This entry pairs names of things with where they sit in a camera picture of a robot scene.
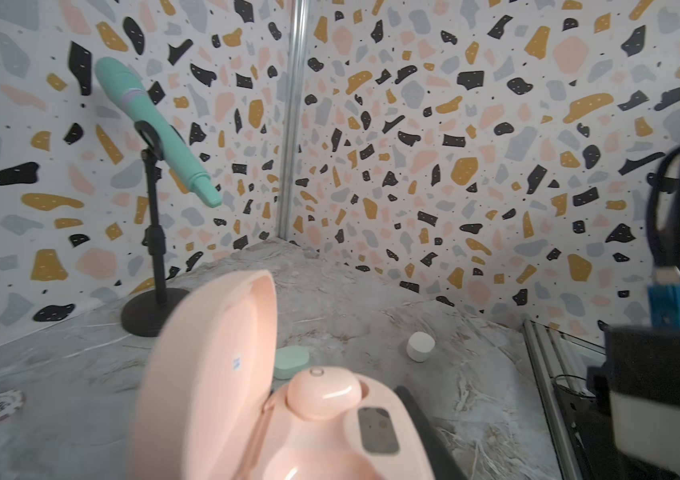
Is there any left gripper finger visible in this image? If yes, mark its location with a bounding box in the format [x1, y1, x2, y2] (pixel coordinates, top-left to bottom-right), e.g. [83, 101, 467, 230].
[394, 386, 467, 480]

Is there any white earbud charging case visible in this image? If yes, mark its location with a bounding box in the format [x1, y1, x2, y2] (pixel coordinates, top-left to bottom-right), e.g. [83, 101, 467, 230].
[406, 332, 436, 363]

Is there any pink earbud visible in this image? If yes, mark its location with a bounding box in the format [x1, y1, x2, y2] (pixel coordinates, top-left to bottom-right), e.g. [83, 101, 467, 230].
[286, 367, 362, 421]

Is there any pink white earbud case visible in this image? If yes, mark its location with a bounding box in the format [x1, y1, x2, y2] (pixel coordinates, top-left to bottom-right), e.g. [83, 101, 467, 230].
[127, 270, 434, 479]

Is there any mint green earbud case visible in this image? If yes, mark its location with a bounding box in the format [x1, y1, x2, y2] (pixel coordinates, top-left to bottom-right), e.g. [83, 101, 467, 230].
[274, 345, 310, 380]

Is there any black microphone stand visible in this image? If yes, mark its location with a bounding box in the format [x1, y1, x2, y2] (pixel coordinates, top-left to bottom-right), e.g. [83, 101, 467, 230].
[120, 121, 189, 338]

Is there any mint green microphone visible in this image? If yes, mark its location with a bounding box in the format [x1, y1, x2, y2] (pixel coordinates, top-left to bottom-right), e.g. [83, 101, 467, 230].
[95, 57, 222, 208]

